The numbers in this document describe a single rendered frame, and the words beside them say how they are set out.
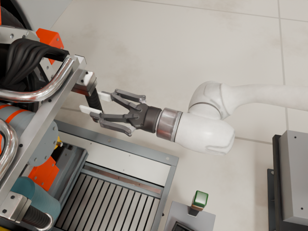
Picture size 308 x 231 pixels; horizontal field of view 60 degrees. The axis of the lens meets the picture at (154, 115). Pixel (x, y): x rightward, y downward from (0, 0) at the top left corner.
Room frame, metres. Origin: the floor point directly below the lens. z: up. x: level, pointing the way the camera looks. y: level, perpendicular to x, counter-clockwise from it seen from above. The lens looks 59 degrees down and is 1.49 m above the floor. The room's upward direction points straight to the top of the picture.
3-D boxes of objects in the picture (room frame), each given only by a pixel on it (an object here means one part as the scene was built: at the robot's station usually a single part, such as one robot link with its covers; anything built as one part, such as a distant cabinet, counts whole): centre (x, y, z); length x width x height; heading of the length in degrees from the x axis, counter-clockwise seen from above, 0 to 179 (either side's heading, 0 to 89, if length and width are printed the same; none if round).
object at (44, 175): (0.37, 0.49, 0.48); 0.16 x 0.12 x 0.17; 72
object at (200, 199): (0.21, -0.15, 0.64); 0.04 x 0.04 x 0.04; 72
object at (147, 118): (0.40, 0.03, 0.83); 0.09 x 0.08 x 0.07; 72
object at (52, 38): (0.66, 0.36, 0.85); 0.09 x 0.08 x 0.07; 162
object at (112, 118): (0.39, 0.10, 0.83); 0.11 x 0.01 x 0.04; 88
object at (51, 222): (0.12, 0.29, 0.83); 0.04 x 0.04 x 0.16
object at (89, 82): (0.45, 0.21, 0.93); 0.09 x 0.05 x 0.05; 72
